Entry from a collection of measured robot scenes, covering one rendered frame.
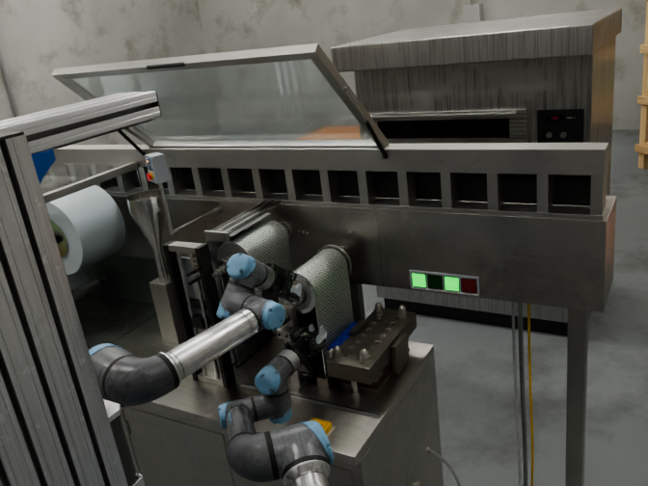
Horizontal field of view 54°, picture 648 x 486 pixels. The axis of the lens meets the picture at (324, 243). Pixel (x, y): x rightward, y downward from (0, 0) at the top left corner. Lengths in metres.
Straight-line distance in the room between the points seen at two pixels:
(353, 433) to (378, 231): 0.70
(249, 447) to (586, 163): 1.22
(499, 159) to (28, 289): 1.48
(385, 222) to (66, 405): 1.47
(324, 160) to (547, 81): 1.81
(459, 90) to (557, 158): 1.97
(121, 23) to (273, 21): 2.52
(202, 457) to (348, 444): 0.65
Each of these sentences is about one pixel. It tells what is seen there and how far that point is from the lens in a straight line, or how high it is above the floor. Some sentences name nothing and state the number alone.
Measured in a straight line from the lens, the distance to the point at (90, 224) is 2.71.
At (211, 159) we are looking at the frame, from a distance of 2.57.
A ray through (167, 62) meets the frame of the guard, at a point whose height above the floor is 2.02.
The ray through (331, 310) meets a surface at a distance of 2.19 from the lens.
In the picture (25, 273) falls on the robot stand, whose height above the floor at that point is 1.85.
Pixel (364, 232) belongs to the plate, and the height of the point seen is 1.35.
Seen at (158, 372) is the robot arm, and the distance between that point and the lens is 1.53.
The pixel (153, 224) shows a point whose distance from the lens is 2.52.
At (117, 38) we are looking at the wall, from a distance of 11.15.
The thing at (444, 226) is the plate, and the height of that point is 1.39.
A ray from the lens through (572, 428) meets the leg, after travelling 2.60.
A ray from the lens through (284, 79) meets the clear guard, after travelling 1.97.
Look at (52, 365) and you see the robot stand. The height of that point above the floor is 1.72.
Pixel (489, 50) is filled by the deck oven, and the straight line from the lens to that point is 3.59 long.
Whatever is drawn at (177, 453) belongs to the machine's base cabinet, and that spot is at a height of 0.66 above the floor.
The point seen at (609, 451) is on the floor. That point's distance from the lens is 3.42.
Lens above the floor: 2.13
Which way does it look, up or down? 21 degrees down
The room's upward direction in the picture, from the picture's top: 8 degrees counter-clockwise
